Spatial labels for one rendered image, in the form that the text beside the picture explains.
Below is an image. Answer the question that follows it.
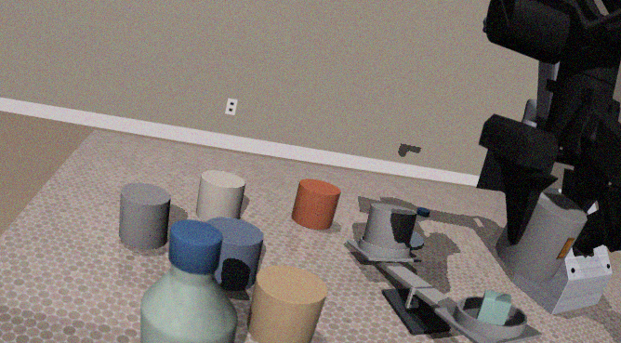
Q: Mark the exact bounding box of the brown cylinder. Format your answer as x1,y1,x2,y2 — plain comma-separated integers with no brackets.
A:
246,265,328,343
291,179,341,230

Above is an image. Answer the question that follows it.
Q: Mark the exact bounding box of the beige cylinder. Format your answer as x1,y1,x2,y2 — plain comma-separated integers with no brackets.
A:
196,170,245,221

